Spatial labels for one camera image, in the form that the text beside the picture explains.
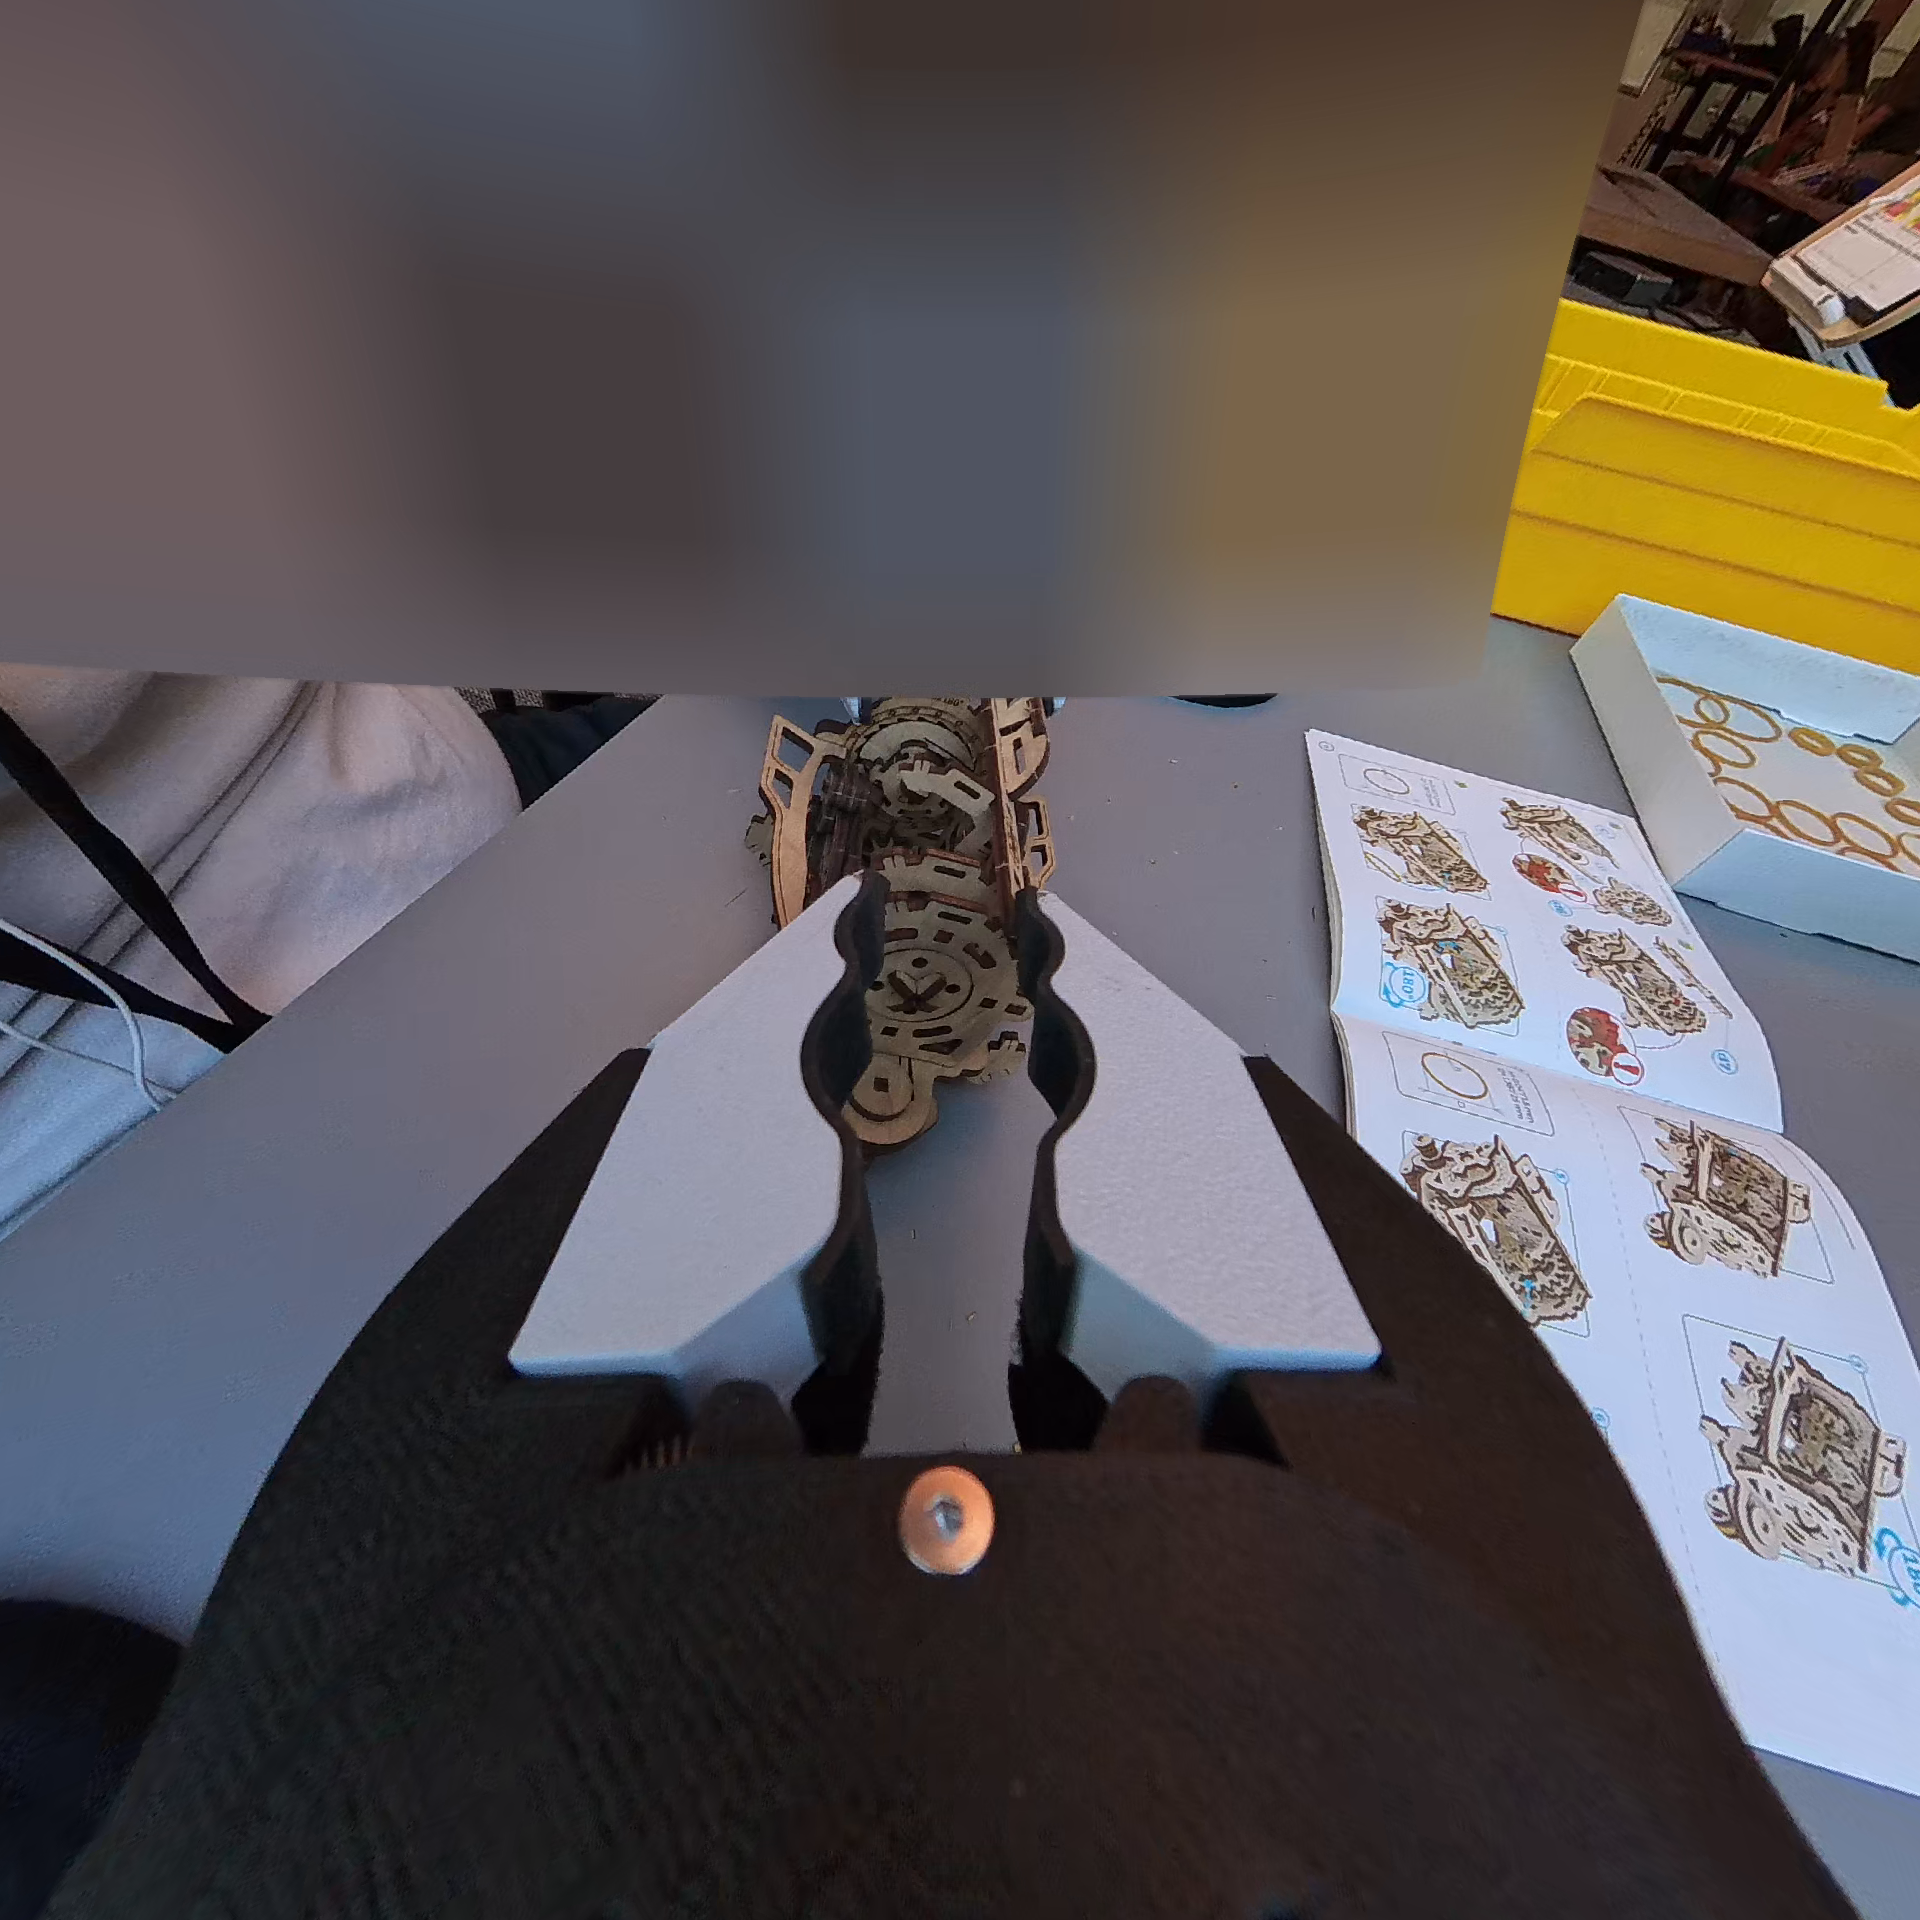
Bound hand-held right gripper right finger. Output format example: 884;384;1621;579
1010;887;1382;1455

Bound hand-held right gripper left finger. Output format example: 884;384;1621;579
505;874;888;1455

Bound wooden mechanical model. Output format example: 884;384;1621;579
746;695;1057;1155

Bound grey desk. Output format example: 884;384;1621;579
0;614;1920;1920

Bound white instruction booklet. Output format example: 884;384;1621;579
1307;733;1920;1797

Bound person's dark trousers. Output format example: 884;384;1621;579
480;690;663;812

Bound person in grey hoodie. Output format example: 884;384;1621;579
0;670;522;1231

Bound pile of tan rubber bands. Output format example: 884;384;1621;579
1657;677;1920;878

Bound white cardboard box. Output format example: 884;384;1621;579
1572;596;1920;968

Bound yellow plastic bin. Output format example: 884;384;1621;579
1491;299;1920;681

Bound brown wooden table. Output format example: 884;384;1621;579
1573;165;1781;295

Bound clipboard with printed sheet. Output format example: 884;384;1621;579
1764;165;1920;356

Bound cluttered dark shelving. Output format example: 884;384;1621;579
1621;0;1920;190

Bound thin white cable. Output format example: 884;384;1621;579
0;915;166;1113

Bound black lanyard strap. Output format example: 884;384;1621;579
0;707;272;1051

